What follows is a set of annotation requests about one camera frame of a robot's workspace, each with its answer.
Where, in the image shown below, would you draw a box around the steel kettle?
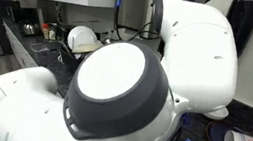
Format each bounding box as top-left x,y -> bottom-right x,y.
20,21 -> 40,38

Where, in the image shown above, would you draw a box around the white dinner plate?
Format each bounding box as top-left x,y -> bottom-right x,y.
65,24 -> 100,54

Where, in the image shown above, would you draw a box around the steel mixing bowl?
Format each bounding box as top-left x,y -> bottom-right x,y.
101,36 -> 115,46

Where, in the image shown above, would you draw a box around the small glass jar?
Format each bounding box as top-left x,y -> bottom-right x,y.
46,23 -> 59,42

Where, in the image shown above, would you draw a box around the white base cabinets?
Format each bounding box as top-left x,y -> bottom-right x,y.
0,21 -> 45,71

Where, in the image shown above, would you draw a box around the cream dinner plate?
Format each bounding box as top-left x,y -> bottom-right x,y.
70,36 -> 105,59

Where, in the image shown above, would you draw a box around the spice jar with red lid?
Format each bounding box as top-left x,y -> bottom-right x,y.
38,21 -> 52,41

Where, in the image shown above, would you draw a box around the black dish rack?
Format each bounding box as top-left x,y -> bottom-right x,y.
54,24 -> 106,77

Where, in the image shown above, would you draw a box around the clear plastic container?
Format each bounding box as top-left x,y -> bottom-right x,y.
27,39 -> 61,57

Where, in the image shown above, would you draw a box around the grey paper towel dispenser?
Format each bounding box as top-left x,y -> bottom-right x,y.
109,0 -> 155,35

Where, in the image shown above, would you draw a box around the black wall soap dispenser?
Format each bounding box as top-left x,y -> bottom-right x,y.
220,0 -> 253,60

